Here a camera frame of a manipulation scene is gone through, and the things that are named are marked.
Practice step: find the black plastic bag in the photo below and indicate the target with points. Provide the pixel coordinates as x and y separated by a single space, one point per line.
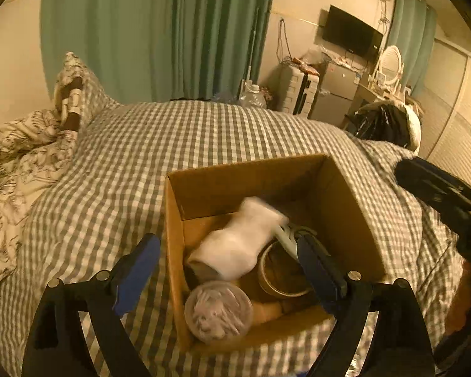
380 123

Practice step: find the silver mini fridge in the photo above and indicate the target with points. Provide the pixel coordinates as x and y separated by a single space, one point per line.
335 94

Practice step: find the white mop pole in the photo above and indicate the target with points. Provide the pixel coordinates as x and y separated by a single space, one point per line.
251 59

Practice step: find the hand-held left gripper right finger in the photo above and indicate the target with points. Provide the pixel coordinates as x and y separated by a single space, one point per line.
318 269

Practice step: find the white cloth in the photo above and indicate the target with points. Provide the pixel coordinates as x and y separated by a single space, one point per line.
414 127

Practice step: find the checkered pillow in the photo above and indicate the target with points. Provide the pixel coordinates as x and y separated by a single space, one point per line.
92 94

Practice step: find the clear plastic bag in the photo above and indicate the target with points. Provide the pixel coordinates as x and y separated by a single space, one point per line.
314 55

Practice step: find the white sock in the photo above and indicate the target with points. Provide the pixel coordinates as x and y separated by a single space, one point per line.
235 243

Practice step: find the brown tape roll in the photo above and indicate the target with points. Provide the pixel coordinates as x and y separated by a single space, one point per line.
276 282

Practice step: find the person's right hand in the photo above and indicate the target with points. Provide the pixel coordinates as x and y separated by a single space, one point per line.
469 302

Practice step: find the striped plush toy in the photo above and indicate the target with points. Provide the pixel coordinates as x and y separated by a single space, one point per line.
71 102

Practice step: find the black television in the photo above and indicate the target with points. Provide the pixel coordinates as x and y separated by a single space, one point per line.
351 31

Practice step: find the white suitcase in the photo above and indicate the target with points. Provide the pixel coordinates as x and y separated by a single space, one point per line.
298 92

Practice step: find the white and blue tool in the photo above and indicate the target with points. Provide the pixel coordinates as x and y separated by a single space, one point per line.
286 239

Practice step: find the oval white vanity mirror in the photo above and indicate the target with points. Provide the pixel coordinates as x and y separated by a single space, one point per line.
390 63

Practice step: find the clear round cotton swab container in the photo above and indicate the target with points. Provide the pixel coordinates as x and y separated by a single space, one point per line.
218 310

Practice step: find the floral quilt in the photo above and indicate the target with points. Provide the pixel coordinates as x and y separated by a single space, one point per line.
11 188

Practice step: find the grey checkered bed cover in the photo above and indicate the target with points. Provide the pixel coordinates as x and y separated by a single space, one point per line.
141 172

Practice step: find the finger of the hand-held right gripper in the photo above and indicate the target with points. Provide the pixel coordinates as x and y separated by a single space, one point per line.
435 182

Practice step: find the narrow green curtain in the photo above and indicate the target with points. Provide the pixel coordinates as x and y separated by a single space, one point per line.
412 35

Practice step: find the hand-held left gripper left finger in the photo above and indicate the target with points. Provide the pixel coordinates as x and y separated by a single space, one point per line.
138 271

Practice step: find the white sliding wardrobe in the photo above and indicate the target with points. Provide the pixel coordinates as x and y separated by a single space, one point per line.
455 118

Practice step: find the wooden piece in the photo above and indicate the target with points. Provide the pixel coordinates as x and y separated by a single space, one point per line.
269 311

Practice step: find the wide green curtain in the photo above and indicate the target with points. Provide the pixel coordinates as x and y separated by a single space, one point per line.
141 31

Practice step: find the clear plastic bottle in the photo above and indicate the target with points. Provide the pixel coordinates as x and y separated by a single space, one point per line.
252 96

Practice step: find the cardboard box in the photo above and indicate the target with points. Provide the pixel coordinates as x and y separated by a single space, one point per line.
219 188

